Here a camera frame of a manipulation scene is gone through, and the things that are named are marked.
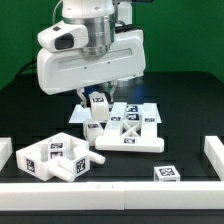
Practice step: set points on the white right wall block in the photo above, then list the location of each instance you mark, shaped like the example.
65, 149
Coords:
214, 150

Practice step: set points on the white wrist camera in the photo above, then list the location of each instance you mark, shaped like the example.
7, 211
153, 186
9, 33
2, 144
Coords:
63, 36

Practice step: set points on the white chair seat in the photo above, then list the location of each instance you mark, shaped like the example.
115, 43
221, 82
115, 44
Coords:
34, 160

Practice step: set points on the white chair back frame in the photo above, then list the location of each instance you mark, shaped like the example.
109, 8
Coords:
121, 134

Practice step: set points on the white tag base sheet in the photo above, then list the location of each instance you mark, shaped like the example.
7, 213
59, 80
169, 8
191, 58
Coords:
133, 112

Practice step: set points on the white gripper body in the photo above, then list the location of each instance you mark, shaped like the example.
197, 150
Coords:
69, 70

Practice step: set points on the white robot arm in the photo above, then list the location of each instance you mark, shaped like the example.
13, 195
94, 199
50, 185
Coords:
89, 46

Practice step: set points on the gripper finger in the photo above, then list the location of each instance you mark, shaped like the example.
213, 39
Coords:
110, 89
85, 102

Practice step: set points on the white wall block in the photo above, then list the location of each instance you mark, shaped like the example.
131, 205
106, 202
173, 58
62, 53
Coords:
5, 151
214, 150

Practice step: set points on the white left wall block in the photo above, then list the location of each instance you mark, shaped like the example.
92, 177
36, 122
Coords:
5, 151

